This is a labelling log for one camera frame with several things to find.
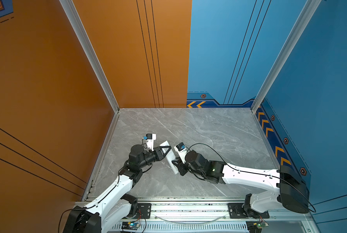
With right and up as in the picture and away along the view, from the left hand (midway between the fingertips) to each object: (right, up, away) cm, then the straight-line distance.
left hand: (170, 147), depth 76 cm
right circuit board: (+42, -38, -5) cm, 57 cm away
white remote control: (-1, -5, -1) cm, 5 cm away
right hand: (+1, -7, -1) cm, 7 cm away
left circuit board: (-20, -37, -5) cm, 42 cm away
